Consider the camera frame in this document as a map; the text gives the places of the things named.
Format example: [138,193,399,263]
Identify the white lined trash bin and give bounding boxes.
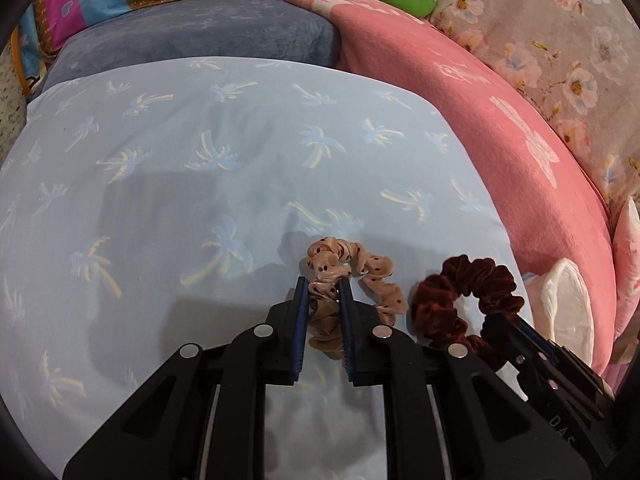
[523,258,594,365]

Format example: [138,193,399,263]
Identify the speckled mattress edge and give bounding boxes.
[0,44,26,162]

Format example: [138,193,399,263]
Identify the grey floral quilt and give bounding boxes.
[431,0,639,211]

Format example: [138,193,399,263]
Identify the dark red velvet scrunchie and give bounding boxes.
[410,255,525,358]

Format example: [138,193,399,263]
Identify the blue-grey plush cushion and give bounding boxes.
[42,0,341,90]

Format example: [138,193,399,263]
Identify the pink blanket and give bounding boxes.
[283,0,616,373]

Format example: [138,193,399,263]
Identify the beige polka-dot scrunchie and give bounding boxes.
[306,236,408,360]

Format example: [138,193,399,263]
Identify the small pink printed pillow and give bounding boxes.
[613,197,640,339]

